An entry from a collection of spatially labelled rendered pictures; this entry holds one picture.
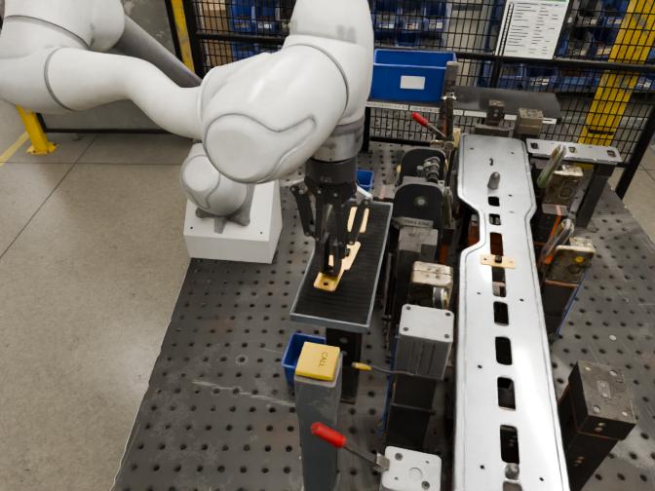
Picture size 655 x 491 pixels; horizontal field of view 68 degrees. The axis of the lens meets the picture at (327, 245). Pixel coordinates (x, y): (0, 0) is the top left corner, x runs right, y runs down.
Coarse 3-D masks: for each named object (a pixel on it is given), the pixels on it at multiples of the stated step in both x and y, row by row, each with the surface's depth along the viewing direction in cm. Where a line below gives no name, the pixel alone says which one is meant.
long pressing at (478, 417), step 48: (480, 144) 164; (480, 192) 143; (528, 192) 143; (480, 240) 126; (528, 240) 127; (480, 288) 113; (528, 288) 113; (480, 336) 102; (528, 336) 102; (480, 384) 93; (528, 384) 93; (480, 432) 86; (528, 432) 86; (480, 480) 80; (528, 480) 80
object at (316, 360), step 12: (312, 348) 80; (324, 348) 80; (336, 348) 80; (300, 360) 78; (312, 360) 78; (324, 360) 78; (336, 360) 79; (300, 372) 77; (312, 372) 77; (324, 372) 77
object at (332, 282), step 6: (330, 258) 89; (330, 264) 88; (342, 264) 88; (330, 270) 85; (342, 270) 86; (318, 276) 85; (324, 276) 85; (330, 276) 85; (318, 282) 84; (324, 282) 84; (330, 282) 84; (336, 282) 84; (324, 288) 83; (330, 288) 83
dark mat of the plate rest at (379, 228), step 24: (384, 216) 107; (360, 240) 101; (312, 264) 96; (360, 264) 96; (312, 288) 90; (336, 288) 90; (360, 288) 90; (312, 312) 86; (336, 312) 86; (360, 312) 86
